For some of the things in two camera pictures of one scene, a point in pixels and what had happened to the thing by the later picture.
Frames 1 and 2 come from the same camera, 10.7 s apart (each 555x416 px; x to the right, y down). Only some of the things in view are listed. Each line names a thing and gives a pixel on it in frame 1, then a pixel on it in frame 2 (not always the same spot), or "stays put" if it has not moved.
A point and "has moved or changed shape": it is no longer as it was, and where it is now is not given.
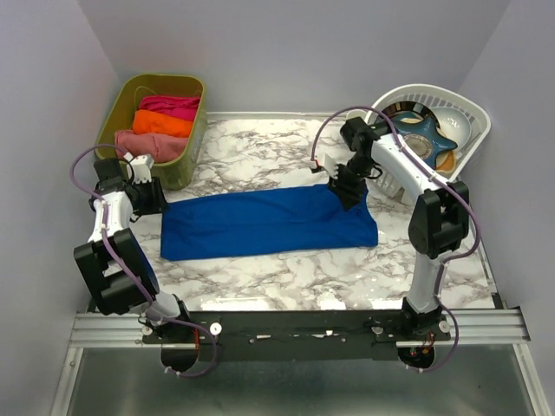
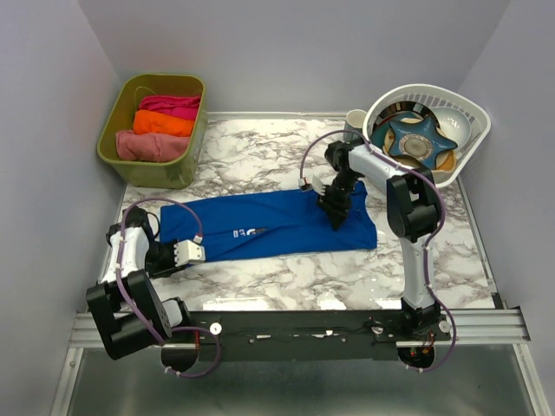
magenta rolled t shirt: [185, 107] stays put
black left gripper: [158, 202] to [157, 272]
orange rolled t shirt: [153, 123] stays put
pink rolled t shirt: [163, 148] stays put
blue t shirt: [219, 223] has moved or changed shape
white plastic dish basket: [428, 94] stays put
